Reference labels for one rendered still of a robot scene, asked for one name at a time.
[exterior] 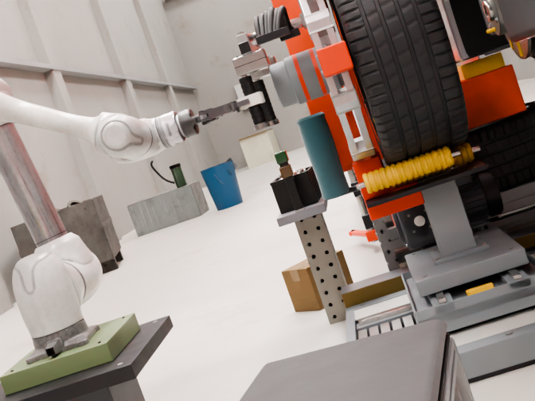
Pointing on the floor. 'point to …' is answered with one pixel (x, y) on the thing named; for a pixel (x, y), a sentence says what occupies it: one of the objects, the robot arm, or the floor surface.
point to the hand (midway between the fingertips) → (251, 100)
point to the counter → (259, 148)
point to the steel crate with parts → (95, 232)
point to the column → (323, 265)
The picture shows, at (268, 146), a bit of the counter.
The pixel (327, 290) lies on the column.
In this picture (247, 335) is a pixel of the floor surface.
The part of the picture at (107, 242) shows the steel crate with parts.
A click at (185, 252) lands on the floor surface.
